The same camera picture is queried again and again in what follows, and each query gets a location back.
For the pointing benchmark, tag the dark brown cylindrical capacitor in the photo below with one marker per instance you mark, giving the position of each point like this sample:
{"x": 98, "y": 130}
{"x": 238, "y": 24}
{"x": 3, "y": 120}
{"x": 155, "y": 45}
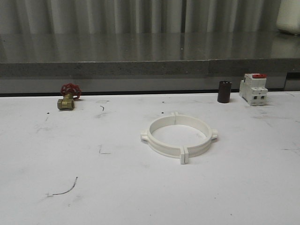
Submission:
{"x": 224, "y": 91}

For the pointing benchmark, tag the brass valve red handwheel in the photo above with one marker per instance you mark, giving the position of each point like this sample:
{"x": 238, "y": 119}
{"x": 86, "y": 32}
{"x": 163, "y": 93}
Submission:
{"x": 70, "y": 93}

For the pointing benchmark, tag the white circuit breaker red switch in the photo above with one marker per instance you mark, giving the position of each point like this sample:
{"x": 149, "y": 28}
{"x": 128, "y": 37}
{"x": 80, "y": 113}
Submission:
{"x": 252, "y": 89}

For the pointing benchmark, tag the white rice cooker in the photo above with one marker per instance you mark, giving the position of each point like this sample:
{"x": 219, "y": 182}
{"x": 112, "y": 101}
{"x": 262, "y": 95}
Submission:
{"x": 288, "y": 18}

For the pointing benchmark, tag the grey stone counter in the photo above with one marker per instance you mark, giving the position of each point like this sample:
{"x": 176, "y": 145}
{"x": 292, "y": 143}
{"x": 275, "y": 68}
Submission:
{"x": 39, "y": 64}

